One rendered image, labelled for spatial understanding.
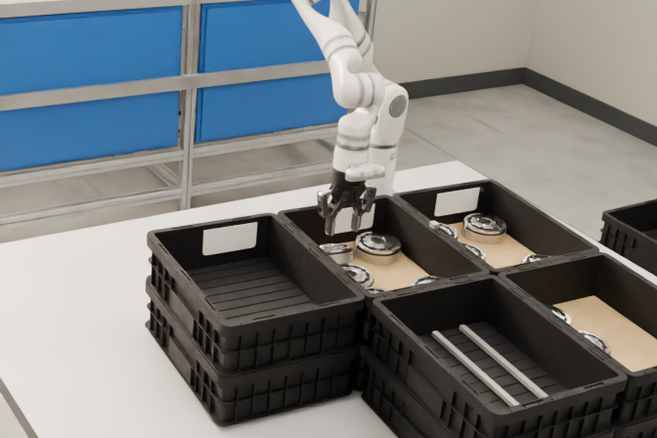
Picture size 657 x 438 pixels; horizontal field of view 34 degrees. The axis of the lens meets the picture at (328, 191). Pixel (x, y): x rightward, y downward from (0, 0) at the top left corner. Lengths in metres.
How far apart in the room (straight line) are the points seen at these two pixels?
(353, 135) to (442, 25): 3.81
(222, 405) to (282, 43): 2.49
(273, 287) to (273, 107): 2.20
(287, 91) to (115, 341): 2.28
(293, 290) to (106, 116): 1.94
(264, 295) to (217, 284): 0.11
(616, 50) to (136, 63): 2.90
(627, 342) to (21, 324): 1.26
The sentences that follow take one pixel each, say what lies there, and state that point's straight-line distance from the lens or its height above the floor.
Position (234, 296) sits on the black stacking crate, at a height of 0.83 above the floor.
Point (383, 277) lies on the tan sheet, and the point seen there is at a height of 0.83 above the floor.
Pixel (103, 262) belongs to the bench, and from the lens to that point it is 2.63.
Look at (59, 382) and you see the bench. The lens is 2.22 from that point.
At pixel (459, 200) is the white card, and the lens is 2.65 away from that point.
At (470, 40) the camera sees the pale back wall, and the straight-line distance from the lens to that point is 6.19.
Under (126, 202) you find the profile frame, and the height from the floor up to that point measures 0.12.
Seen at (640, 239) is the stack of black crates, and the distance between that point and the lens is 3.39.
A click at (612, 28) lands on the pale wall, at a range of 6.07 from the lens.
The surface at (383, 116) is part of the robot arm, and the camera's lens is 2.66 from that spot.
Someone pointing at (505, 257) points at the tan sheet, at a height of 0.83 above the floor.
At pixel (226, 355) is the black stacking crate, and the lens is 2.01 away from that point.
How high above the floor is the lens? 1.96
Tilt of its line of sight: 24 degrees down
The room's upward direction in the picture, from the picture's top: 6 degrees clockwise
